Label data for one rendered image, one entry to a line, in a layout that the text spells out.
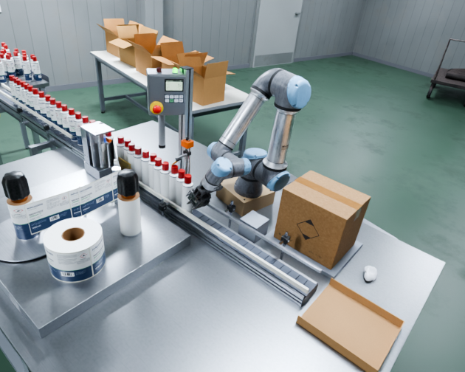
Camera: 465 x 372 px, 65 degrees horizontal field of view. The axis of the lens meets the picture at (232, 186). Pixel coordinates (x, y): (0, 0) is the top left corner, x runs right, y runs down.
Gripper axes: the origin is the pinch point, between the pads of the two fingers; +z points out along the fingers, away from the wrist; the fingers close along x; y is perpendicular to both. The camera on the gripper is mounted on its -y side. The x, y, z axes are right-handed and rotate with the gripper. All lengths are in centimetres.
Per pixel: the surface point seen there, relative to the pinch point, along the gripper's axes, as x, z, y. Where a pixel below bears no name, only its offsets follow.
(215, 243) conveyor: 20.8, -3.3, 5.9
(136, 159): -38.0, 10.8, 3.2
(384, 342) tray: 87, -38, -1
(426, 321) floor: 139, 28, -115
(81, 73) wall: -339, 275, -187
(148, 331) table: 33, -7, 53
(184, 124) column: -33.1, -16.5, -11.8
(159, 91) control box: -46, -27, -2
